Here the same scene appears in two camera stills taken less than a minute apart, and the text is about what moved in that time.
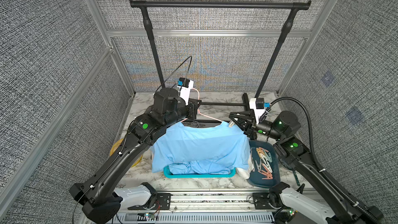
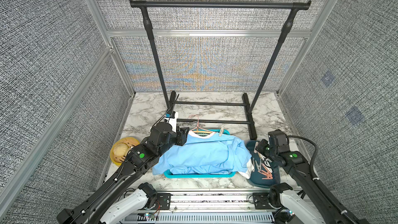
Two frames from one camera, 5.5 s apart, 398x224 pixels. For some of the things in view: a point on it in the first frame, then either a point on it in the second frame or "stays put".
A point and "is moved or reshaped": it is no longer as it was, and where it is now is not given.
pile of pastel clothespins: (264, 166) stays put
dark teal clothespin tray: (265, 157) stays put
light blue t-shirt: (183, 149) is moved or reshaped
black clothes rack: (145, 3) stays put
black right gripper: (251, 128) -> (260, 147)
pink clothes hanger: (201, 112) -> (198, 124)
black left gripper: (192, 107) -> (182, 136)
